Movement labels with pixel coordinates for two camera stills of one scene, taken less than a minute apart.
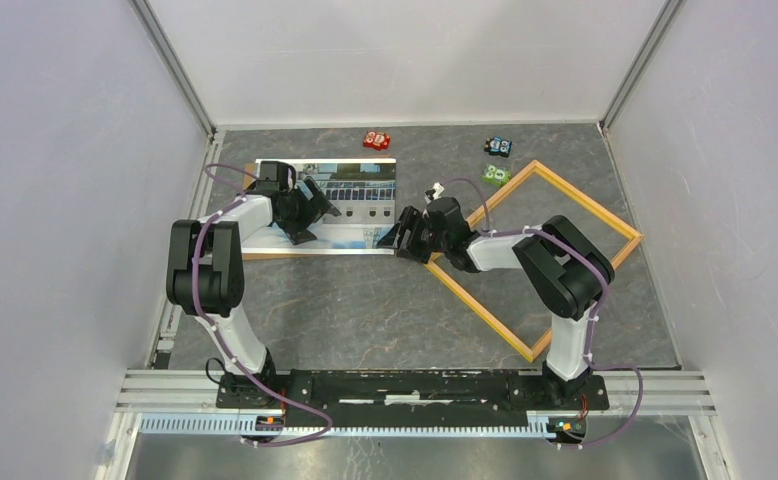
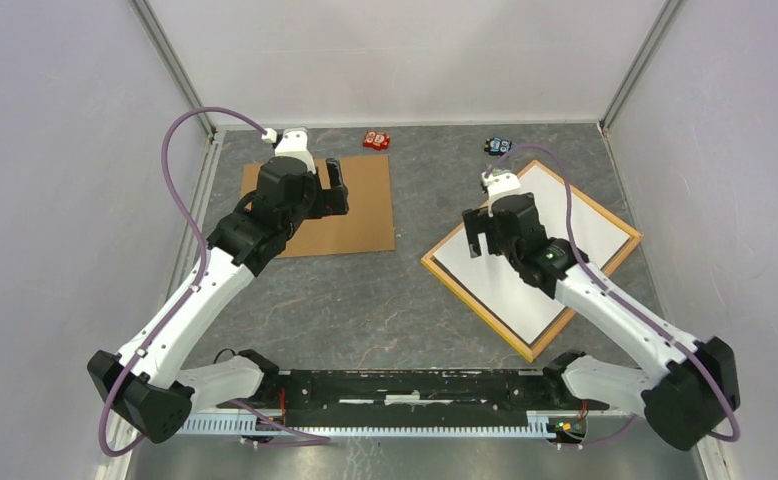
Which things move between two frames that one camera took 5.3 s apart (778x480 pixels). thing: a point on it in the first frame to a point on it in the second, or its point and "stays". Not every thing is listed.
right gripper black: [408, 220] to [477, 221]
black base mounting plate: [358, 394] stays
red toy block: [377, 140] stays
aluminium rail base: [184, 403] stays
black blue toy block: [498, 146] stays
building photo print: [361, 190] to [492, 279]
